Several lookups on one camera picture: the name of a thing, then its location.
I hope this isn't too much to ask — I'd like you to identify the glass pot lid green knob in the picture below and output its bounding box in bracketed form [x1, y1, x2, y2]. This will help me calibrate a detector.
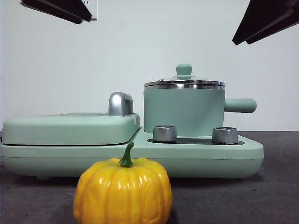
[144, 64, 226, 87]

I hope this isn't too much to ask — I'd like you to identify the yellow toy pumpkin green stem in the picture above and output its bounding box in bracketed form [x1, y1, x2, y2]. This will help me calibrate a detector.
[73, 141, 173, 224]

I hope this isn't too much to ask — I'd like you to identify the silver control knob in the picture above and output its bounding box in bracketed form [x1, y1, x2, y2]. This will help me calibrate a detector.
[153, 125, 178, 142]
[212, 127, 238, 144]

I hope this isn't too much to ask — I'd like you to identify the black control panel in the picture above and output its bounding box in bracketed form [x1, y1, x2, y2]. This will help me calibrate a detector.
[147, 137, 245, 145]

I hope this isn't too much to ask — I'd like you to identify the green breakfast machine base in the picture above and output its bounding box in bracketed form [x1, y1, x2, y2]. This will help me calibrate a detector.
[0, 126, 265, 182]

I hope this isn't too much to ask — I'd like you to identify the white wall socket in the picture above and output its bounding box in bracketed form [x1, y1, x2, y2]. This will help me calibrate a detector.
[82, 0, 98, 21]

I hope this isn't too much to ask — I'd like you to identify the silver grill cover handle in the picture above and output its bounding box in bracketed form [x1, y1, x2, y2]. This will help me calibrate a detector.
[108, 92, 134, 117]

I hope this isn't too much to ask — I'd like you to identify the green steamer pot with handle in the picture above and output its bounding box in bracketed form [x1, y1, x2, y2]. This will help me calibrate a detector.
[142, 83, 257, 138]

